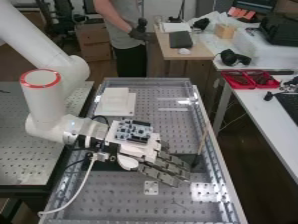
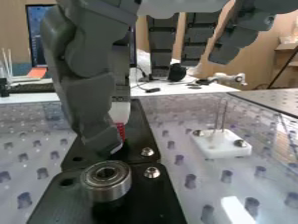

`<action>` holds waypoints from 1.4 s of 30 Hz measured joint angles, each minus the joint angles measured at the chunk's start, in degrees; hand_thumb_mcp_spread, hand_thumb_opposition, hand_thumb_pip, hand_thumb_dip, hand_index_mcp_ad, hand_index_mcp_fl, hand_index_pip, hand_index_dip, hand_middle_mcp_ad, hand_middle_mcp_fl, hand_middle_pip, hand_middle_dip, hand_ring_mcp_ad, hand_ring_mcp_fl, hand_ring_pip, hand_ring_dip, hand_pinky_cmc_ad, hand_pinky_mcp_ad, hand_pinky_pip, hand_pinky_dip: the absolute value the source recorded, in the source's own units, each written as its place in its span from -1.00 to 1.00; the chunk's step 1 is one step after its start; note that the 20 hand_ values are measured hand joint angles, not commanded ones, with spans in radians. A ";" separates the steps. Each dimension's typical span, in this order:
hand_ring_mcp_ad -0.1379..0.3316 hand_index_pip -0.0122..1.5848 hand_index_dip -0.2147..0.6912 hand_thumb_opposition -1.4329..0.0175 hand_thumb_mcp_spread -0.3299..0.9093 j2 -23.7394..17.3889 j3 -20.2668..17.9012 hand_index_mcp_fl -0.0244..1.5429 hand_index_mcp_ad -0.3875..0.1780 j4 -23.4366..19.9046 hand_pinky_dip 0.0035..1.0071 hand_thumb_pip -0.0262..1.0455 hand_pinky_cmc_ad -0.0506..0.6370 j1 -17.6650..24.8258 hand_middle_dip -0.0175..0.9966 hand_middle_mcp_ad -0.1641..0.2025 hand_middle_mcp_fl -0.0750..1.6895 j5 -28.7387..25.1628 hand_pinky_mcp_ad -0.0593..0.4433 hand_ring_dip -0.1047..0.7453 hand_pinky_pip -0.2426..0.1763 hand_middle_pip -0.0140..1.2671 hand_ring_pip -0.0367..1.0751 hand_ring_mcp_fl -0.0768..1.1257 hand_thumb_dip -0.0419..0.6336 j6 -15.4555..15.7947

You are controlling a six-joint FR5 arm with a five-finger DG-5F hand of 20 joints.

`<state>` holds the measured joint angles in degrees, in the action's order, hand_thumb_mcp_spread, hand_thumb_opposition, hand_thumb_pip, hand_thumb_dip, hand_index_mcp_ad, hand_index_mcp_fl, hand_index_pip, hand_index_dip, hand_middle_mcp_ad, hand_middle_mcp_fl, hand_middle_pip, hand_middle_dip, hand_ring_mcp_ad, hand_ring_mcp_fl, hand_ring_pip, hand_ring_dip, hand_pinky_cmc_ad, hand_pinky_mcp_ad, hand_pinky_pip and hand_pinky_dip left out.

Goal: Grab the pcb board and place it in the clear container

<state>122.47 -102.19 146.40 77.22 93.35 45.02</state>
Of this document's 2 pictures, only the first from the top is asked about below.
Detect white computer mouse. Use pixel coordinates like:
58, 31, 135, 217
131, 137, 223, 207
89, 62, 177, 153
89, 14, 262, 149
177, 47, 193, 56

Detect black cable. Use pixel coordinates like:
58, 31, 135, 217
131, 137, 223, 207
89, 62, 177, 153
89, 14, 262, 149
89, 114, 112, 126
61, 158, 96, 178

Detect white desk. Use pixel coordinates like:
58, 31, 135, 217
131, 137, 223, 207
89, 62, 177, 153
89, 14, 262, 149
190, 10, 298, 73
211, 74, 298, 188

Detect wooden desk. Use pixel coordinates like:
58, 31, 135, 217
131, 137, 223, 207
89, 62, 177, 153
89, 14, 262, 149
151, 22, 217, 80

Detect red tray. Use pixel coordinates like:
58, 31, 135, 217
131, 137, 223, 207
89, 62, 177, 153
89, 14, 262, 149
246, 69, 282, 90
219, 69, 258, 90

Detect thin stick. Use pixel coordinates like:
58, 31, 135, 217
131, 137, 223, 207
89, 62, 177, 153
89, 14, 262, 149
191, 127, 210, 168

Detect black case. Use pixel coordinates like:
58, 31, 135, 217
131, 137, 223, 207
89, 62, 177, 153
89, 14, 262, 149
258, 14, 298, 48

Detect white cable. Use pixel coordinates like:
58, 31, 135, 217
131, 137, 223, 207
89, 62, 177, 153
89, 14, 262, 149
36, 155, 97, 218

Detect black headphones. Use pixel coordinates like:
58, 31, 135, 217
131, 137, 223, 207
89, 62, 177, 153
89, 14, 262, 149
219, 48, 253, 67

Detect small wooden box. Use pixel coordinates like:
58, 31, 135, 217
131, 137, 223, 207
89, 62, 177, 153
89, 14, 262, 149
214, 23, 237, 40

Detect cardboard box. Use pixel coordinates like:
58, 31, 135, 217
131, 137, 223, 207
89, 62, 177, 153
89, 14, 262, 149
73, 22, 114, 63

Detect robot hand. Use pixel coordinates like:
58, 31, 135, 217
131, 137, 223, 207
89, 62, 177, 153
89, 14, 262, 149
104, 118, 193, 189

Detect clear box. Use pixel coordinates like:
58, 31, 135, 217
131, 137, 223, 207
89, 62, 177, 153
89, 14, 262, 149
37, 76, 250, 224

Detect black keyboard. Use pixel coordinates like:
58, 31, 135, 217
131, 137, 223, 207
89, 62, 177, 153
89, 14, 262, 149
274, 92, 298, 127

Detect black closed laptop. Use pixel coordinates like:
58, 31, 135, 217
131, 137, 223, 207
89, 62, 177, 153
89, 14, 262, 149
167, 30, 195, 50

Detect person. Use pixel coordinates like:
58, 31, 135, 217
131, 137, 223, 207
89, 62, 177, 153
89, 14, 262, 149
92, 0, 154, 79

